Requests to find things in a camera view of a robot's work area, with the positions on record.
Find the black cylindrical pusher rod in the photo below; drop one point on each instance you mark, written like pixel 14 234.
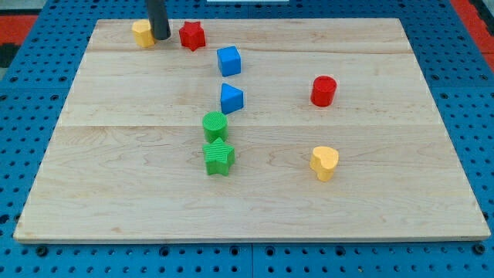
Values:
pixel 157 16

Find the red star block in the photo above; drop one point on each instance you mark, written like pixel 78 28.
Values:
pixel 192 35

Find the light wooden board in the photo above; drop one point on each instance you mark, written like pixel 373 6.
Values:
pixel 125 162

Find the green star block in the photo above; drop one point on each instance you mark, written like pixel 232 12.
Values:
pixel 219 157

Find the yellow hexagon block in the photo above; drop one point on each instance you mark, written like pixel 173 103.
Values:
pixel 142 33

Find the blue cube block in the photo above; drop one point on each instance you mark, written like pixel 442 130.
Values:
pixel 229 61

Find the blue triangle block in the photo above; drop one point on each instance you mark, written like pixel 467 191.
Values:
pixel 231 99

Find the green cylinder block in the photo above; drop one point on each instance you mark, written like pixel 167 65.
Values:
pixel 215 125

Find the red cylinder block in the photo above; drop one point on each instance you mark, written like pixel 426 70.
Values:
pixel 323 91

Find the yellow heart block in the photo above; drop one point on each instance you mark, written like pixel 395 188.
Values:
pixel 323 161

